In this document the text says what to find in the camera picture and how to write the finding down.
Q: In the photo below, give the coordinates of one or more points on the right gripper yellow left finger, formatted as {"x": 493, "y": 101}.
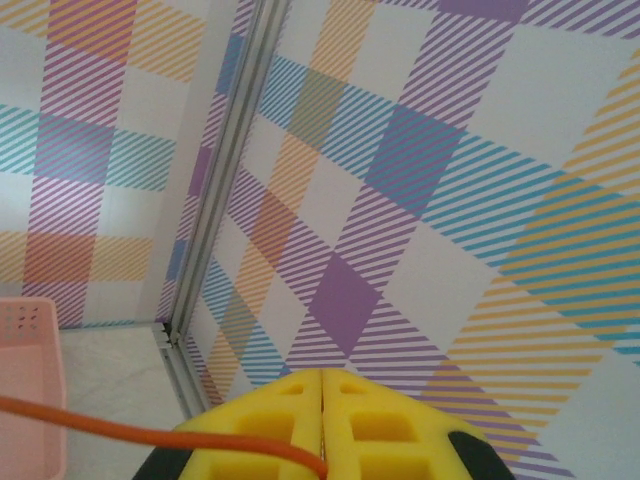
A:
{"x": 225, "y": 415}

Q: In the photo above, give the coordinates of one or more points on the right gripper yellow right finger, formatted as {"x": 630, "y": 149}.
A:
{"x": 380, "y": 450}

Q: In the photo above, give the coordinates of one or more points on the pink plastic basket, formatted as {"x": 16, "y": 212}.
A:
{"x": 30, "y": 350}

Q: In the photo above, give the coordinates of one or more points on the aluminium floor rail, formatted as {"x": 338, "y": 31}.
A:
{"x": 182, "y": 370}

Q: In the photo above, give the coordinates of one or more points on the aluminium frame post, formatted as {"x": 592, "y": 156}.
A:
{"x": 225, "y": 165}

